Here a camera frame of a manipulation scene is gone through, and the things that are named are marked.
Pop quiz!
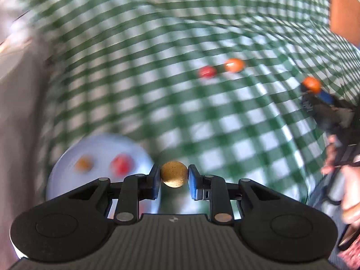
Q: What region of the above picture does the small red fruit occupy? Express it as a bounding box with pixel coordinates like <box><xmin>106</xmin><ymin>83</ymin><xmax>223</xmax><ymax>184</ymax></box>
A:
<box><xmin>198</xmin><ymin>65</ymin><xmax>218</xmax><ymax>79</ymax></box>
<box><xmin>110</xmin><ymin>154</ymin><xmax>134</xmax><ymax>175</ymax></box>

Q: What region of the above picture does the small yellow fruit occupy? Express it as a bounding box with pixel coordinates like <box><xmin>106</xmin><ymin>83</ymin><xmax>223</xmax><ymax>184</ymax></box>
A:
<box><xmin>160</xmin><ymin>161</ymin><xmax>189</xmax><ymax>188</ymax></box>
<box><xmin>75</xmin><ymin>156</ymin><xmax>94</xmax><ymax>172</ymax></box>

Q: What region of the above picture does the grey fabric cover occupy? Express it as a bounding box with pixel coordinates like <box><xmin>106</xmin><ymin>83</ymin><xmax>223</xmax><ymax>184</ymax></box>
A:
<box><xmin>0</xmin><ymin>0</ymin><xmax>54</xmax><ymax>259</ymax></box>

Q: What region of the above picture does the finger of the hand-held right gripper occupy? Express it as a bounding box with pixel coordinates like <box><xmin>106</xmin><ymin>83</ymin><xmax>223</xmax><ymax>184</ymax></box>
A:
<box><xmin>316</xmin><ymin>90</ymin><xmax>336</xmax><ymax>106</ymax></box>
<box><xmin>300</xmin><ymin>86</ymin><xmax>318</xmax><ymax>116</ymax></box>

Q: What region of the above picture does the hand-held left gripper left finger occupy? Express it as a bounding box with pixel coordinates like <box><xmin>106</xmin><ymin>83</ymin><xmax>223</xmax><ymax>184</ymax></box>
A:
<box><xmin>67</xmin><ymin>163</ymin><xmax>162</xmax><ymax>226</ymax></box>

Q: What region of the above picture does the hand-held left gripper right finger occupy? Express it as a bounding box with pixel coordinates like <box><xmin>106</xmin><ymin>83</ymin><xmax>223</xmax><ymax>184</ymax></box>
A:
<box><xmin>187</xmin><ymin>164</ymin><xmax>282</xmax><ymax>226</ymax></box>

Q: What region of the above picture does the green white checkered cloth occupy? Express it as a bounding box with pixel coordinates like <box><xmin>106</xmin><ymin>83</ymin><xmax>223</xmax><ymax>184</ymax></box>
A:
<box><xmin>17</xmin><ymin>0</ymin><xmax>360</xmax><ymax>220</ymax></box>

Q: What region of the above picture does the small orange fruit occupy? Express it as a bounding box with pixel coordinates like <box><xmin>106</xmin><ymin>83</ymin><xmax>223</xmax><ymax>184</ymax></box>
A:
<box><xmin>224</xmin><ymin>58</ymin><xmax>245</xmax><ymax>73</ymax></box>
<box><xmin>302</xmin><ymin>76</ymin><xmax>322</xmax><ymax>94</ymax></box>

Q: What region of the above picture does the person's right hand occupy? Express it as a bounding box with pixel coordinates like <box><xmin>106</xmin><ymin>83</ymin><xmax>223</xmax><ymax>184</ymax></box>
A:
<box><xmin>321</xmin><ymin>135</ymin><xmax>360</xmax><ymax>225</ymax></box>

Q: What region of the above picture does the brown wooden board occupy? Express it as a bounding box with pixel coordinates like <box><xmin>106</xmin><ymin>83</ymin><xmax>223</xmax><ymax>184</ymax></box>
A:
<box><xmin>330</xmin><ymin>0</ymin><xmax>360</xmax><ymax>47</ymax></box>

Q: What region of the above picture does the patterned red rug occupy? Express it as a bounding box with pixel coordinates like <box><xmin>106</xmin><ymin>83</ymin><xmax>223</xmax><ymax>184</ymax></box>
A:
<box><xmin>336</xmin><ymin>242</ymin><xmax>360</xmax><ymax>270</ymax></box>

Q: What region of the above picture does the light blue plate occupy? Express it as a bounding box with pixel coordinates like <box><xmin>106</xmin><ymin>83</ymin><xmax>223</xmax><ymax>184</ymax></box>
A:
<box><xmin>45</xmin><ymin>133</ymin><xmax>161</xmax><ymax>220</ymax></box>

